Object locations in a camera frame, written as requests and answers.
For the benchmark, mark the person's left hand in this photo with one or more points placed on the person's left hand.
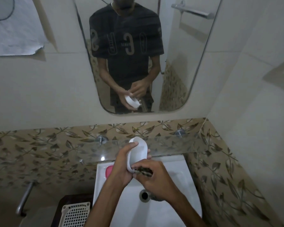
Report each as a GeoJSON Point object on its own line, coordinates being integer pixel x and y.
{"type": "Point", "coordinates": [119, 167]}

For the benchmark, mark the person's right hand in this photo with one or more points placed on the person's right hand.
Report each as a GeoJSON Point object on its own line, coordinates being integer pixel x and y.
{"type": "Point", "coordinates": [156, 179]}

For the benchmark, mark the person's right thumb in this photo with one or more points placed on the person's right thumb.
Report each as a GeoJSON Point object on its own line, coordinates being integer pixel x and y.
{"type": "Point", "coordinates": [138, 179]}

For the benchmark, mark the person's left thumb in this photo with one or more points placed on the person's left thumb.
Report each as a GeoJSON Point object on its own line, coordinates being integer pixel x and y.
{"type": "Point", "coordinates": [130, 147]}

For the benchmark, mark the white oval soap dish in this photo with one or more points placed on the white oval soap dish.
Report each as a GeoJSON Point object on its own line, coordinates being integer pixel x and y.
{"type": "Point", "coordinates": [139, 151]}

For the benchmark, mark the person's right forearm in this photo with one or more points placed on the person's right forearm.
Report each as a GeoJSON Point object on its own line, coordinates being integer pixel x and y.
{"type": "Point", "coordinates": [184, 210]}

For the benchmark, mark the person's left forearm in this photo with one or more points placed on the person's left forearm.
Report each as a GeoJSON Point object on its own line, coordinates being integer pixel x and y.
{"type": "Point", "coordinates": [104, 205]}

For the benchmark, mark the chrome sink drain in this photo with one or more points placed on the chrome sink drain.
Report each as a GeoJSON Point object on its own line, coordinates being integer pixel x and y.
{"type": "Point", "coordinates": [144, 195]}

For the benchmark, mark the pink soap bar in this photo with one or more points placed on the pink soap bar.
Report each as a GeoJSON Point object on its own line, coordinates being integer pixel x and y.
{"type": "Point", "coordinates": [109, 173]}

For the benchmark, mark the white ceramic sink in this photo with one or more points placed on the white ceramic sink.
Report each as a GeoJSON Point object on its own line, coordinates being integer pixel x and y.
{"type": "Point", "coordinates": [132, 210]}

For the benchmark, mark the white perforated plastic basket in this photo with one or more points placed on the white perforated plastic basket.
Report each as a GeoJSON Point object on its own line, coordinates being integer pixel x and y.
{"type": "Point", "coordinates": [77, 216]}

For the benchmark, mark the chrome grab bar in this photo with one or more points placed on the chrome grab bar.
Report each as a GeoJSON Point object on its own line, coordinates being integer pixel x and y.
{"type": "Point", "coordinates": [24, 198]}

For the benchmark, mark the white paper sheet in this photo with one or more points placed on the white paper sheet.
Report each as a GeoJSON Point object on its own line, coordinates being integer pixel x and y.
{"type": "Point", "coordinates": [14, 33]}

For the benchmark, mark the chrome shelf bracket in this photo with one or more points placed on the chrome shelf bracket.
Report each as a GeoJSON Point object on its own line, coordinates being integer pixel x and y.
{"type": "Point", "coordinates": [180, 133]}
{"type": "Point", "coordinates": [101, 138]}

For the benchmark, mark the glass wall shelf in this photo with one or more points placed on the glass wall shelf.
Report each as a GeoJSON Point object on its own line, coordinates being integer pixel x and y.
{"type": "Point", "coordinates": [170, 146]}

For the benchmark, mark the frameless wall mirror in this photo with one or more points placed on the frameless wall mirror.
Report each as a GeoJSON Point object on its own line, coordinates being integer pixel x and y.
{"type": "Point", "coordinates": [179, 68]}

